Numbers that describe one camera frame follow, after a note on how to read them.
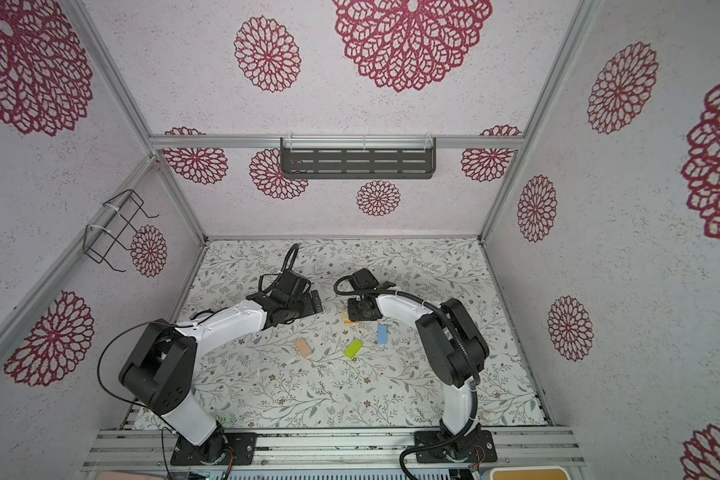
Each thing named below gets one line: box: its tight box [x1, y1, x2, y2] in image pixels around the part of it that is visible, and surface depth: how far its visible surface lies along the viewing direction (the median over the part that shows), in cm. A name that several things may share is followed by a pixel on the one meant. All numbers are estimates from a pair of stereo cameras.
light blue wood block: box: [377, 324, 388, 345], surface depth 97 cm
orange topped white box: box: [490, 466, 571, 480], surface depth 67 cm
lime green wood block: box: [344, 339, 363, 359], surface depth 93 cm
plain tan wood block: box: [295, 338, 312, 357], surface depth 92 cm
